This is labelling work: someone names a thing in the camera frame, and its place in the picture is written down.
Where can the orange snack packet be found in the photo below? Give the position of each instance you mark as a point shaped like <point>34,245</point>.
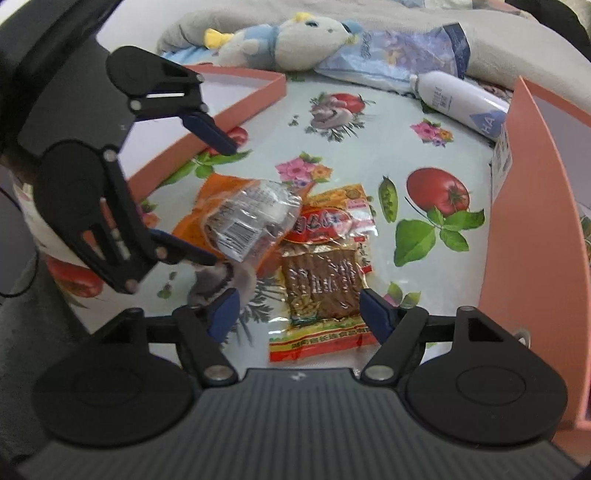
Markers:
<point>217,203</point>

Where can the deep pink gift box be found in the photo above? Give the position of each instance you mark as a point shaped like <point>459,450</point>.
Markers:
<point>540,230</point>

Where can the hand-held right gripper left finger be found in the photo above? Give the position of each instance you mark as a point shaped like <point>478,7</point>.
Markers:
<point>224,314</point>

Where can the brown dried tofu snack packet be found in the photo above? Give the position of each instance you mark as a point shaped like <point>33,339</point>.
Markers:
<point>318,277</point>

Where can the light blue plastic bag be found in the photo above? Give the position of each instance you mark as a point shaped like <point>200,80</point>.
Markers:
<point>397,55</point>

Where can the white spray bottle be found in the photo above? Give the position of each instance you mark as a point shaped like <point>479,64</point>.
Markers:
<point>452,99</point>

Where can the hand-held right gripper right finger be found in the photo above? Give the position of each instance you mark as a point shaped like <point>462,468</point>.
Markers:
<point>376,314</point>

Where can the shallow pink box lid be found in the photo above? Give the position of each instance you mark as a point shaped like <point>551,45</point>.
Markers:
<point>240,106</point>

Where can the printed bed sheet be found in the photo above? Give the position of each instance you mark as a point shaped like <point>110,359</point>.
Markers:
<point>369,152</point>

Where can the white blue plush toy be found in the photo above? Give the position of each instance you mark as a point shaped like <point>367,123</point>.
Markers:
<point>295,44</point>

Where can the grey duvet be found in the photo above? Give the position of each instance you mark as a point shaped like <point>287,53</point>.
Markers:
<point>498,46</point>

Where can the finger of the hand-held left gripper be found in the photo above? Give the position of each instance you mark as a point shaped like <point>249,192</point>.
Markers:
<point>184,249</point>
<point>207,131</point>

